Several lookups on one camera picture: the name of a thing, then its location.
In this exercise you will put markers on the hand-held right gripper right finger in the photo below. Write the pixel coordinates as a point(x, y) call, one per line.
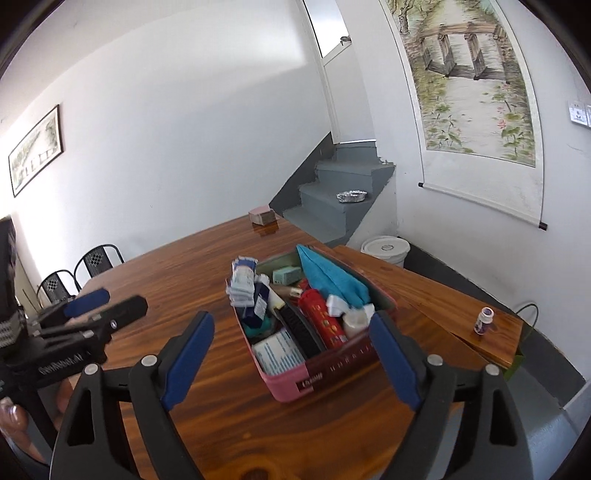
point(392, 364)

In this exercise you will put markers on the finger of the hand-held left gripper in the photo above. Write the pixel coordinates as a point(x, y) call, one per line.
point(87, 300)
point(124, 314)

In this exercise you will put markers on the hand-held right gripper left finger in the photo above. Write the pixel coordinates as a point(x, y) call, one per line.
point(189, 364)

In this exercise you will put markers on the pink storage box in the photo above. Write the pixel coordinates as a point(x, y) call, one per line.
point(323, 369)

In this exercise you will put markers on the teal square plastic container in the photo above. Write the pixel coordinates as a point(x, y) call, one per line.
point(258, 330)

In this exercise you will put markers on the wooden desktop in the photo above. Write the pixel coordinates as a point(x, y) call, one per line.
point(184, 277)

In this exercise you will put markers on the person's left hand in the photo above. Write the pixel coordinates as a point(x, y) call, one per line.
point(11, 415)

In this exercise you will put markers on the black metal chair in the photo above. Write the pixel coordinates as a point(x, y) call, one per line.
point(55, 286)
point(97, 258)

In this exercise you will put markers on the white crumpled paper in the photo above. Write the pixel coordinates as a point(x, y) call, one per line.
point(337, 304)

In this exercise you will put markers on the red printed canister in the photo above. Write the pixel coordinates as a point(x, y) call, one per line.
point(323, 321)

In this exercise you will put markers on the black cabinet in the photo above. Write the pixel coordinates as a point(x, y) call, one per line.
point(7, 258)

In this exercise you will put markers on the black brush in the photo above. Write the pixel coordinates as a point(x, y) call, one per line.
point(300, 334)

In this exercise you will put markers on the blue white tissue pack bundle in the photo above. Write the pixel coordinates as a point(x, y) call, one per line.
point(242, 281)

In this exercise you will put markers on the small purple bottle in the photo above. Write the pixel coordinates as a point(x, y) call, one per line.
point(483, 321)

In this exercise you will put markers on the blue towel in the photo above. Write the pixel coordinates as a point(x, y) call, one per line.
point(332, 277)

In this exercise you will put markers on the white plastic bucket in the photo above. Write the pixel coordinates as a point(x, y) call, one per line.
point(385, 249)

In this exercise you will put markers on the brown gold bottle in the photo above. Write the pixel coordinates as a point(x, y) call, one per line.
point(293, 291)

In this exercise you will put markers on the pale green small box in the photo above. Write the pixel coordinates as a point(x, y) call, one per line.
point(286, 275)

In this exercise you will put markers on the small pink brown box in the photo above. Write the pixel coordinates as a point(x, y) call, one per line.
point(262, 214)

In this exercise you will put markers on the foil tray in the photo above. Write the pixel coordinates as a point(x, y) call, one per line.
point(352, 197)

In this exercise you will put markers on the grey staircase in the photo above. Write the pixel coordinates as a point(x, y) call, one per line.
point(341, 194)

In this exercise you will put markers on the hanging scroll painting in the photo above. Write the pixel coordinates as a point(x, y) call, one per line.
point(475, 78)

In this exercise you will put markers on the white door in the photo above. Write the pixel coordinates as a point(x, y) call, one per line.
point(330, 27)

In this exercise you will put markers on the framed wall painting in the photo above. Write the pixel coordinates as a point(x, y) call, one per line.
point(34, 152)

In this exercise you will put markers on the white wall socket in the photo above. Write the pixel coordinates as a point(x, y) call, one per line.
point(576, 113)

